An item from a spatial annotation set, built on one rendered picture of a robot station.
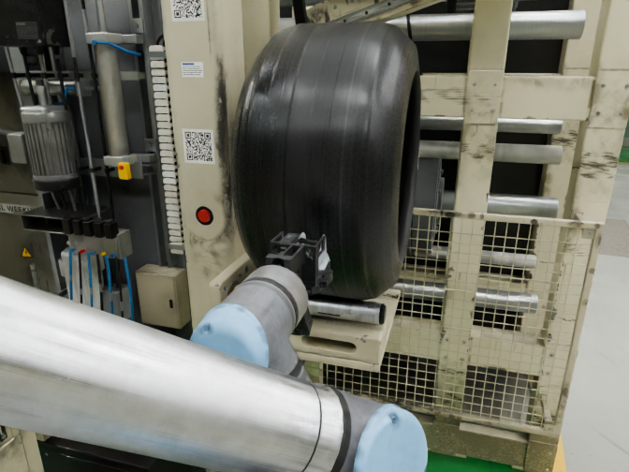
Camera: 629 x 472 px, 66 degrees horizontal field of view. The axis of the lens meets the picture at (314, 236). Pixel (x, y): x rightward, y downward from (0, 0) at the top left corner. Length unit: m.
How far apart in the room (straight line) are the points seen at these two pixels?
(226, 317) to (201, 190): 0.64
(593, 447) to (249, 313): 1.91
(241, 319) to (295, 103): 0.43
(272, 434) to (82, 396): 0.14
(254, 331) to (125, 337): 0.19
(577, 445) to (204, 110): 1.86
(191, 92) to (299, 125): 0.35
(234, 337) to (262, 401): 0.13
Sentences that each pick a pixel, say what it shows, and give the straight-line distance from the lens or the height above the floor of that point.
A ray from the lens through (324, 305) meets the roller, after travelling 1.02.
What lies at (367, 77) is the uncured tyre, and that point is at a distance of 0.83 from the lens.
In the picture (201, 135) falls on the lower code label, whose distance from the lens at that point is 1.10.
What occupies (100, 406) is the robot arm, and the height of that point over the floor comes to 1.19.
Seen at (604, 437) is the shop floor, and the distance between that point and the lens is 2.36.
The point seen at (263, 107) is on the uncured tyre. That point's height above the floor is 1.32.
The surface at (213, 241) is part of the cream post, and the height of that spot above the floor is 1.00.
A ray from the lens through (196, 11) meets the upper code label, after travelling 1.09.
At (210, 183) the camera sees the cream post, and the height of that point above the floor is 1.14.
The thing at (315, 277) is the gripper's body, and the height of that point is 1.10.
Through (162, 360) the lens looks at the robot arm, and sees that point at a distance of 0.36.
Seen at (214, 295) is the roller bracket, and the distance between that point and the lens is 1.07.
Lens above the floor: 1.39
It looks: 20 degrees down
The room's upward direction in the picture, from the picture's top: straight up
